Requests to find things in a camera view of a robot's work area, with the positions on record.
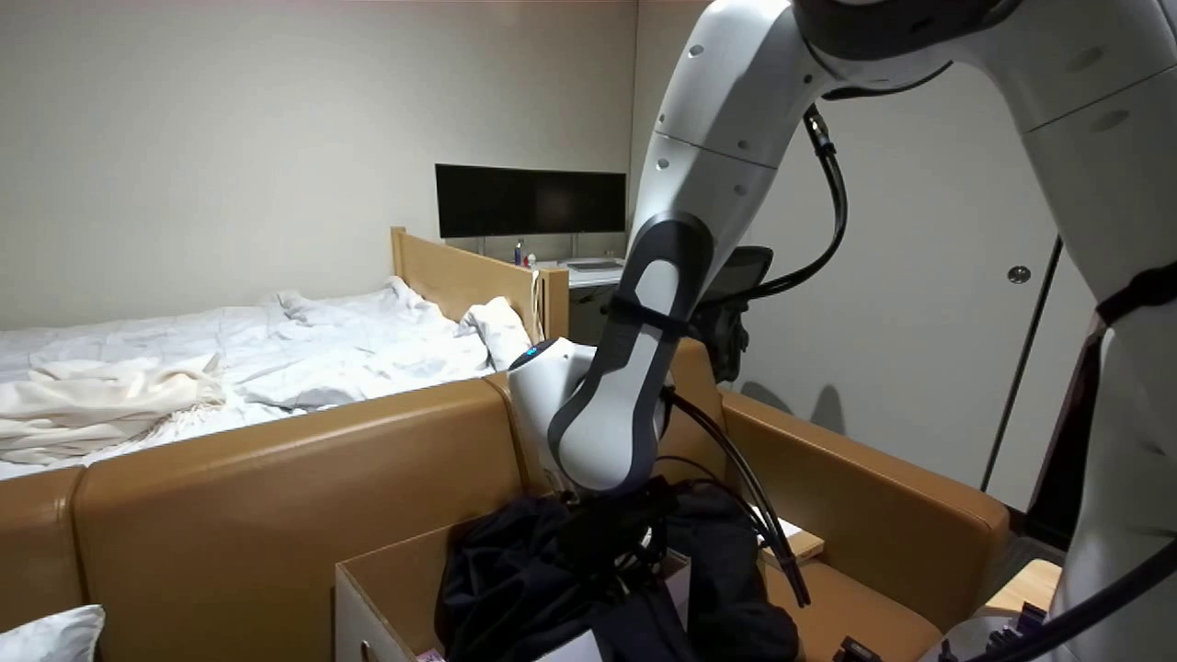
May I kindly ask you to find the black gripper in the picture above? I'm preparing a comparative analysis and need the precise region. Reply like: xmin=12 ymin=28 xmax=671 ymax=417
xmin=580 ymin=481 xmax=673 ymax=551

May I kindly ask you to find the black cloth with white stripes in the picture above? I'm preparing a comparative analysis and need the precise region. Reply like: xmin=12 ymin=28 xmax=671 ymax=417
xmin=430 ymin=475 xmax=804 ymax=662

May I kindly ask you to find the small wooden block box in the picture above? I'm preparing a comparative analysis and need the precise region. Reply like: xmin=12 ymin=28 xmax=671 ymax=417
xmin=774 ymin=516 xmax=826 ymax=565

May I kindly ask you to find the open cardboard box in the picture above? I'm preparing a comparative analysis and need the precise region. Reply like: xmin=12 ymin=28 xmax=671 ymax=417
xmin=327 ymin=524 xmax=693 ymax=662

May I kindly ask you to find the white desk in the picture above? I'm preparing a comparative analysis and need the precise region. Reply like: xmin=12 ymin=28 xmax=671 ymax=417
xmin=538 ymin=255 xmax=633 ymax=351

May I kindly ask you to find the small black object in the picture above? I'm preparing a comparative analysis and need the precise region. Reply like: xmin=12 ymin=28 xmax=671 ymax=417
xmin=832 ymin=632 xmax=888 ymax=662

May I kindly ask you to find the light wooden bed headboard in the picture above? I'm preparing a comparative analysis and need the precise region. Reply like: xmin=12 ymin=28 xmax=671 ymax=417
xmin=387 ymin=223 xmax=575 ymax=361

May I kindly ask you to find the black flat screen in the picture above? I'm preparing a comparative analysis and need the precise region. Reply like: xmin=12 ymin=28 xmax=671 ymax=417
xmin=434 ymin=163 xmax=633 ymax=242

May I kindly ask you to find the light wooden stool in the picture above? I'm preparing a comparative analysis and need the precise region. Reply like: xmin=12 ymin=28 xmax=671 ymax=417
xmin=983 ymin=557 xmax=1067 ymax=619

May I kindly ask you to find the white rumpled bedding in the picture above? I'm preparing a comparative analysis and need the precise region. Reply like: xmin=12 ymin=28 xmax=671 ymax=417
xmin=0 ymin=277 xmax=543 ymax=487

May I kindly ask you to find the thin black pole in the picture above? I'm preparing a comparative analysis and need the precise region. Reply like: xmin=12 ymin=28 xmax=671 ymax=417
xmin=978 ymin=236 xmax=1067 ymax=492

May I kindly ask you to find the white pillow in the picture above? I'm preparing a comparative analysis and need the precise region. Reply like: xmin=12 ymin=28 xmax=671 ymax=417
xmin=0 ymin=600 xmax=111 ymax=662

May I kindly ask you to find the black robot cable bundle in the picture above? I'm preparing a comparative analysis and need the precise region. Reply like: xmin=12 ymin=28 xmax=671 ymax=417
xmin=603 ymin=104 xmax=1177 ymax=662

